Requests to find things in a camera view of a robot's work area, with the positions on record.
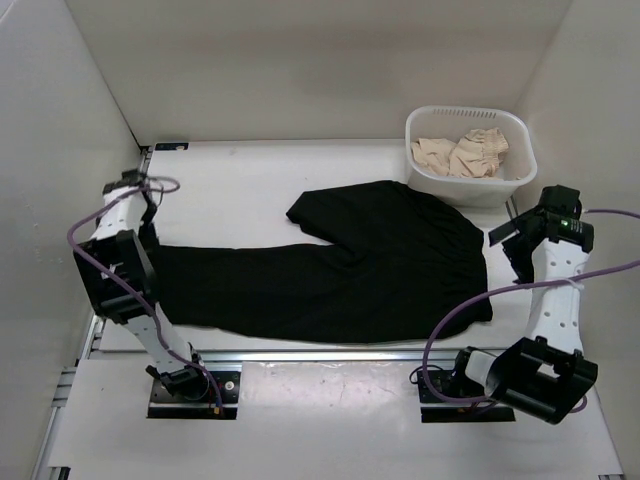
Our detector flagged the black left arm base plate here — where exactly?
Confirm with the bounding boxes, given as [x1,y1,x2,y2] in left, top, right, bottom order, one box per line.
[146,366,241,420]

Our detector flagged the aluminium left frame rail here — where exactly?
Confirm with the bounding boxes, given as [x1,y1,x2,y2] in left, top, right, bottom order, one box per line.
[29,146,153,479]

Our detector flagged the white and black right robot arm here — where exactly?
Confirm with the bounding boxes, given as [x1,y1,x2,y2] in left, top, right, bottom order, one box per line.
[449,185,598,424]

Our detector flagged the beige trousers in basket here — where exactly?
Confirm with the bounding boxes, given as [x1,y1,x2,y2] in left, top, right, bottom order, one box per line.
[410,128,510,179]

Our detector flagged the black corner label sticker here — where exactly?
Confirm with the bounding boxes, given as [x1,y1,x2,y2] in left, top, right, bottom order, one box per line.
[154,142,189,151]

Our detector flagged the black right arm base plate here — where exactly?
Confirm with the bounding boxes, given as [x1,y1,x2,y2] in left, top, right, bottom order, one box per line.
[409,365,516,424]

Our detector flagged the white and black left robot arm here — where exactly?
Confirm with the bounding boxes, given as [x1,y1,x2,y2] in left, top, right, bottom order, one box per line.
[67,169,221,407]

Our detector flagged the white plastic laundry basket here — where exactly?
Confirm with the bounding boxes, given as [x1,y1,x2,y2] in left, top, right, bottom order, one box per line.
[405,105,538,208]

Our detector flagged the black trousers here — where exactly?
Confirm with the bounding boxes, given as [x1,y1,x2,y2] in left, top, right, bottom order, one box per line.
[149,180,493,344]

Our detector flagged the white front cover board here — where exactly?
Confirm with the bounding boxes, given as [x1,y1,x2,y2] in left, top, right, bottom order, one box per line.
[49,360,622,479]

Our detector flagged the aluminium front frame rail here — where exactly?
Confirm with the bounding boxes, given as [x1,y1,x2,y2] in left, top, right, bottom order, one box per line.
[87,349,460,363]

